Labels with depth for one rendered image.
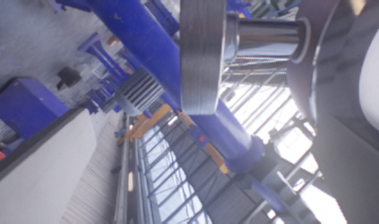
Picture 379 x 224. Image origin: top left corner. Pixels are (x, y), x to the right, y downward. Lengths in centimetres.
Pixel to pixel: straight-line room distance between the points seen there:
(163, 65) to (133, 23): 36
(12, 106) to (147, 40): 184
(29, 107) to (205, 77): 270
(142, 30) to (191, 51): 142
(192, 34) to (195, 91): 5
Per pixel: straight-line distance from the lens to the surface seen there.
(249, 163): 195
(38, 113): 280
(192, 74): 19
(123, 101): 356
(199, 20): 18
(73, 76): 395
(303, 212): 229
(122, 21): 162
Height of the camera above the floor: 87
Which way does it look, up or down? 17 degrees up
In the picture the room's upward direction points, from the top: 138 degrees clockwise
